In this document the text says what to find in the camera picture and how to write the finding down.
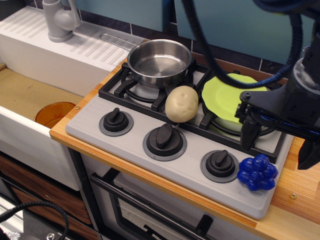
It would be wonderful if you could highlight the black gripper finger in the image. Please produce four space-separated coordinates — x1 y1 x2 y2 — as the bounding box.
240 119 261 151
297 140 320 170

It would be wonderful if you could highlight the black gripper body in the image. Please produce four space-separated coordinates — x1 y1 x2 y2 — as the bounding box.
236 83 320 142

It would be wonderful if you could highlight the blue plastic blueberry cluster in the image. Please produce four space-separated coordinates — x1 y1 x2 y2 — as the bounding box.
237 153 279 191

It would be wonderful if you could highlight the beige toy potato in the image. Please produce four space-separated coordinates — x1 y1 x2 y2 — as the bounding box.
165 85 199 123

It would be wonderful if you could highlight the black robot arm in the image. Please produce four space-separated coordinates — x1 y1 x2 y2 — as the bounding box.
235 0 320 170

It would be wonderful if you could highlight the lime green plate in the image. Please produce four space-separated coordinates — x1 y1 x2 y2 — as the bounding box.
201 72 269 124

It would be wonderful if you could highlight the black right stove knob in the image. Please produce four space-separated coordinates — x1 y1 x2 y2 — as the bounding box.
200 150 240 184

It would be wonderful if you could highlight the black stove knob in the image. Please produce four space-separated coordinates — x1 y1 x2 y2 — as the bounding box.
200 150 240 184
142 123 188 162
99 107 134 137

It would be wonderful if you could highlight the grey toy stove top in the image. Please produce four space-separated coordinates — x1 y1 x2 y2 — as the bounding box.
65 59 294 221

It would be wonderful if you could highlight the black middle stove knob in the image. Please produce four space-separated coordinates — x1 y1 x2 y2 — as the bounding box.
142 123 188 162

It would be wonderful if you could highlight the stainless steel pot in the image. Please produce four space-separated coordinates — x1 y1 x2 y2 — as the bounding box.
99 33 192 89

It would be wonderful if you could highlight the black left stove knob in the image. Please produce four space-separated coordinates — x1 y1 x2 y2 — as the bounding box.
99 107 134 137

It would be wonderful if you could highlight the black burner grate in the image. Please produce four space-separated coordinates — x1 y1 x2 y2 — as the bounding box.
98 59 287 164

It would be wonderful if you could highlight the toy oven door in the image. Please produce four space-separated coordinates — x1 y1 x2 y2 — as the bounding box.
81 155 259 240

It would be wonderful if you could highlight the orange plastic cup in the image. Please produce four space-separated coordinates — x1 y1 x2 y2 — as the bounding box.
35 101 76 129

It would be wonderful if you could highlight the white toy sink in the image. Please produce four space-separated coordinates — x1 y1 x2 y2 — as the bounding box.
0 6 143 191

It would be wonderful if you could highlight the grey toy faucet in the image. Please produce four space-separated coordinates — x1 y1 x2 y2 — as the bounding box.
42 0 81 43

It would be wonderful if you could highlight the wood grain drawer unit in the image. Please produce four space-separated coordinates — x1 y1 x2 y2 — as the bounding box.
0 152 100 240

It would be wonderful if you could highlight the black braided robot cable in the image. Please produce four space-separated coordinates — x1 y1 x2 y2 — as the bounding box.
181 0 305 90

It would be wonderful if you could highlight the black oven door handle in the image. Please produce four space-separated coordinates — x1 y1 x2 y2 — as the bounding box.
90 172 213 240

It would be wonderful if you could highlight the black cable bottom left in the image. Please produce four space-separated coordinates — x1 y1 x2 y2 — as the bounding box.
0 200 70 240

